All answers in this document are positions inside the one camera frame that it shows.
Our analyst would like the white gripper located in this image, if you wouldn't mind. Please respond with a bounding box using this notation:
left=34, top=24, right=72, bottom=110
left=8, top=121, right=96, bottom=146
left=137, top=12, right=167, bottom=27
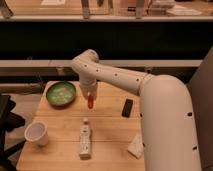
left=80, top=83, right=98, bottom=99

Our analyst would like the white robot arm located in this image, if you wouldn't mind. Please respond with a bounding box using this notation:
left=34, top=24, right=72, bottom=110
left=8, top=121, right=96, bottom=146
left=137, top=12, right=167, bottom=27
left=71, top=49, right=202, bottom=171

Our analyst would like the green ceramic bowl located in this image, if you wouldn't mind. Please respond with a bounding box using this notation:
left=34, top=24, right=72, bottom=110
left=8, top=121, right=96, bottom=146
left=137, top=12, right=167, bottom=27
left=46, top=81, right=76, bottom=107

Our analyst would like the black rectangular block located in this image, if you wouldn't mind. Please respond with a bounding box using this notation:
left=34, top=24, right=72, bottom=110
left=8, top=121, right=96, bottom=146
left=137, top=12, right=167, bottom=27
left=122, top=99, right=133, bottom=118

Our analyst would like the white plastic bottle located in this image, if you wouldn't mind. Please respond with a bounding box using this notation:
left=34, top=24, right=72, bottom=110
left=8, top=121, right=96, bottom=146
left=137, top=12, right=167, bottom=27
left=79, top=118, right=91, bottom=159

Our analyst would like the white crumpled cloth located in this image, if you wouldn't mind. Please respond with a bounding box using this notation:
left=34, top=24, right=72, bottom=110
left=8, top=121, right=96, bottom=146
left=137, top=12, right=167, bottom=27
left=127, top=133, right=143, bottom=159

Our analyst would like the black chair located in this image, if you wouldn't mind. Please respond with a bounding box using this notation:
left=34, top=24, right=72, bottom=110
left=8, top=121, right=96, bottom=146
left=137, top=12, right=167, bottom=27
left=0, top=95, right=25, bottom=171

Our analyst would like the grey panel at right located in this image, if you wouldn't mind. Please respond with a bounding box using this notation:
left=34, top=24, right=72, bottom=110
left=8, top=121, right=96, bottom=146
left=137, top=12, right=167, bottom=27
left=188, top=46, right=213, bottom=171

